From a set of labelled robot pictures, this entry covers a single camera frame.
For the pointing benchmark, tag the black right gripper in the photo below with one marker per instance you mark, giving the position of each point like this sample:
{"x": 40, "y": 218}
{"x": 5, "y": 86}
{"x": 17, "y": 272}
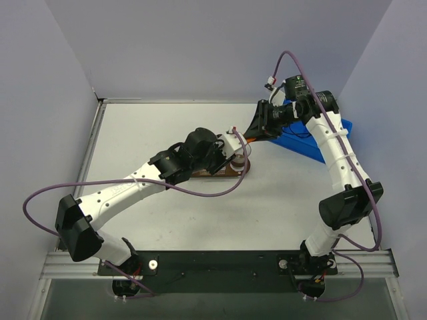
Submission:
{"x": 262, "y": 117}

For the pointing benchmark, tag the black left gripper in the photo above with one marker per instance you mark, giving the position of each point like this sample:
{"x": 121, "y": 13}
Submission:
{"x": 217, "y": 161}

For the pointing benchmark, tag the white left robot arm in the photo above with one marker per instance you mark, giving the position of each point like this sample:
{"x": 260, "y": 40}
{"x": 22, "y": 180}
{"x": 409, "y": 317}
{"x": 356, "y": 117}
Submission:
{"x": 79, "y": 222}

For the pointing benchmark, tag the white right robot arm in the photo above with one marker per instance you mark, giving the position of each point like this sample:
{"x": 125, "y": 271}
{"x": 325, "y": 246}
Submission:
{"x": 354, "y": 192}

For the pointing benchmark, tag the brown oval wooden tray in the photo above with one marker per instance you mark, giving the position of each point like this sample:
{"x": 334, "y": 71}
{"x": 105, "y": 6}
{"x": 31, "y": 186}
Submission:
{"x": 225, "y": 172}

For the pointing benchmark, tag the blue plastic bin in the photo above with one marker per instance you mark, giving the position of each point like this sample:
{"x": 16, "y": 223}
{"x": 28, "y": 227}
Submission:
{"x": 300, "y": 140}

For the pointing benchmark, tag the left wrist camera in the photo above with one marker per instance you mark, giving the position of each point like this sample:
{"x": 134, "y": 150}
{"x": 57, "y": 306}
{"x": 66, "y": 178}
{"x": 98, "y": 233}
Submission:
{"x": 234, "y": 143}

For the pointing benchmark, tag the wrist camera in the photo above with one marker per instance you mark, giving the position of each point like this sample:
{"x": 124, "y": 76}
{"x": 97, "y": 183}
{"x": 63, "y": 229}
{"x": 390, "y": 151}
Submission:
{"x": 234, "y": 143}
{"x": 277, "y": 95}

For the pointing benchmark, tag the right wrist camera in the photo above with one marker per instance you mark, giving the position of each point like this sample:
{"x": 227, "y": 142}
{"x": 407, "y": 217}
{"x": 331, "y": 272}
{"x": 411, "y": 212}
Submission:
{"x": 277, "y": 95}

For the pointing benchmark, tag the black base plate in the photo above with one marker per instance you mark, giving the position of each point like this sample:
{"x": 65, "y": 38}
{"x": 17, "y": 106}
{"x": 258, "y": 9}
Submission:
{"x": 227, "y": 271}

